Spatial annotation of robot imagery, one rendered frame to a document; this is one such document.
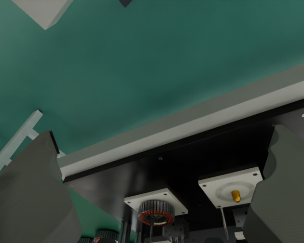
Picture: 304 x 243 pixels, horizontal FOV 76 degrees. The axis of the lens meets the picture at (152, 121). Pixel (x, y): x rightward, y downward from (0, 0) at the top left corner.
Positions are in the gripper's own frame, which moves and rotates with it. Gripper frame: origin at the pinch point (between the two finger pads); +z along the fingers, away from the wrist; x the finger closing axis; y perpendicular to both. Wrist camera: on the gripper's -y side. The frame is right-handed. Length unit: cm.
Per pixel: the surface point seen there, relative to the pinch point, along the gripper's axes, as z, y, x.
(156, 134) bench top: 26.1, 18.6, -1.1
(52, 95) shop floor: 110, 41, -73
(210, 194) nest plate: 26.0, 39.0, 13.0
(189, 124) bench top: 25.1, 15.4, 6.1
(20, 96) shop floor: 112, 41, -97
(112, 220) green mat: 36, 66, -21
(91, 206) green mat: 34, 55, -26
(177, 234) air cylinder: 26, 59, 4
